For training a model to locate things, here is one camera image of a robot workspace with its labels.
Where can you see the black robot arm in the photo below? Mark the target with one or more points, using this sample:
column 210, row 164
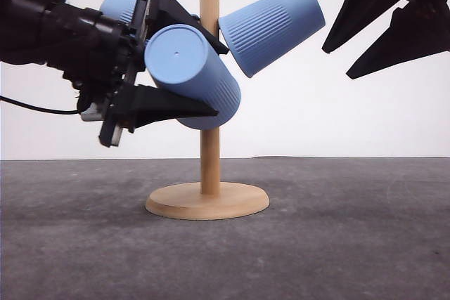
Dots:
column 24, row 39

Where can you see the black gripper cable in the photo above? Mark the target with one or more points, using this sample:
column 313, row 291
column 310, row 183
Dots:
column 68, row 112

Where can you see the wooden cup tree stand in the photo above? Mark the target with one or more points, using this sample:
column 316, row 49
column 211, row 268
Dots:
column 208, row 200

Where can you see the blue ribbed cup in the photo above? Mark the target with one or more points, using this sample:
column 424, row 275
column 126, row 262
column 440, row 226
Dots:
column 260, row 31
column 184, row 64
column 122, row 10

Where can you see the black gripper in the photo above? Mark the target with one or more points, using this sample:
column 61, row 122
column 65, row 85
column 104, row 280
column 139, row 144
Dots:
column 101, row 56

